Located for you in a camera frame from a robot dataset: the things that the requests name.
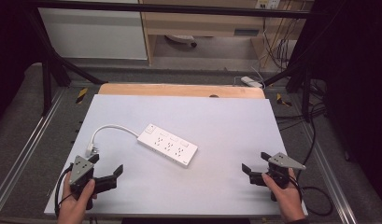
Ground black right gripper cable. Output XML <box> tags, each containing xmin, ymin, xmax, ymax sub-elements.
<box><xmin>290</xmin><ymin>174</ymin><xmax>334</xmax><ymax>217</ymax></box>

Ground white wall outlet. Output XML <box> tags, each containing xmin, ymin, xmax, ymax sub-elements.
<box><xmin>255</xmin><ymin>0</ymin><xmax>281</xmax><ymax>10</ymax></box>

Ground office chair base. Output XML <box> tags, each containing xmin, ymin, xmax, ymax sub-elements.
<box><xmin>164</xmin><ymin>34</ymin><xmax>199</xmax><ymax>49</ymax></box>

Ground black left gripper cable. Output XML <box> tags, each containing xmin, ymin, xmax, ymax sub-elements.
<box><xmin>53</xmin><ymin>164</ymin><xmax>75</xmax><ymax>218</ymax></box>

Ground black metal frame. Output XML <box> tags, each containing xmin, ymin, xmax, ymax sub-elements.
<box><xmin>23</xmin><ymin>0</ymin><xmax>323</xmax><ymax>123</ymax></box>

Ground person's left hand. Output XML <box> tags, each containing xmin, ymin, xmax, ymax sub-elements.
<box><xmin>56</xmin><ymin>178</ymin><xmax>98</xmax><ymax>224</ymax></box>

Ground black floor cables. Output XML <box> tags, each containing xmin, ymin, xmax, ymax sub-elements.
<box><xmin>274</xmin><ymin>78</ymin><xmax>328</xmax><ymax>175</ymax></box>

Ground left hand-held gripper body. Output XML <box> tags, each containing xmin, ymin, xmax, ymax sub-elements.
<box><xmin>68</xmin><ymin>154</ymin><xmax>119</xmax><ymax>211</ymax></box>

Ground white plug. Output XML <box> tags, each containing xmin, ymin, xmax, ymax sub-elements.
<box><xmin>85</xmin><ymin>142</ymin><xmax>99</xmax><ymax>158</ymax></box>

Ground wooden desk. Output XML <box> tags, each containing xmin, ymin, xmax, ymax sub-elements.
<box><xmin>138</xmin><ymin>0</ymin><xmax>316</xmax><ymax>65</ymax></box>

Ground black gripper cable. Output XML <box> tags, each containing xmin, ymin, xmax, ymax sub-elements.
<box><xmin>290</xmin><ymin>174</ymin><xmax>334</xmax><ymax>217</ymax></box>
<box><xmin>53</xmin><ymin>164</ymin><xmax>75</xmax><ymax>218</ymax></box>

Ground aluminium rail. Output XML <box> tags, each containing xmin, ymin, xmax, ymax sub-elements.
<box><xmin>299</xmin><ymin>115</ymin><xmax>359</xmax><ymax>224</ymax></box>
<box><xmin>0</xmin><ymin>87</ymin><xmax>69</xmax><ymax>206</ymax></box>

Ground white floor power strip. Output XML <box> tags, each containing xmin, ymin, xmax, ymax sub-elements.
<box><xmin>240</xmin><ymin>76</ymin><xmax>264</xmax><ymax>90</ymax></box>

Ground person's right hand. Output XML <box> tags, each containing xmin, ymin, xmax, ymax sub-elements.
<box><xmin>261</xmin><ymin>168</ymin><xmax>306</xmax><ymax>224</ymax></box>

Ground white power strip cable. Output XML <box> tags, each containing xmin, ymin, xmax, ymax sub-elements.
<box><xmin>90</xmin><ymin>123</ymin><xmax>140</xmax><ymax>147</ymax></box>

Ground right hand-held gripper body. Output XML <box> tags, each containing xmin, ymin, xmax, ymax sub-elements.
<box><xmin>248</xmin><ymin>151</ymin><xmax>307</xmax><ymax>203</ymax></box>

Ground bundle of hanging cables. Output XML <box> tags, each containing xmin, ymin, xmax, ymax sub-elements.
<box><xmin>262</xmin><ymin>7</ymin><xmax>306</xmax><ymax>71</ymax></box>

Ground white cabinet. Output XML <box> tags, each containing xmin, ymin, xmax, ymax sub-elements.
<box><xmin>37</xmin><ymin>0</ymin><xmax>149</xmax><ymax>62</ymax></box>

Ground wooden table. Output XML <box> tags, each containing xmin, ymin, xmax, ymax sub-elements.
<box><xmin>97</xmin><ymin>82</ymin><xmax>267</xmax><ymax>100</ymax></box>

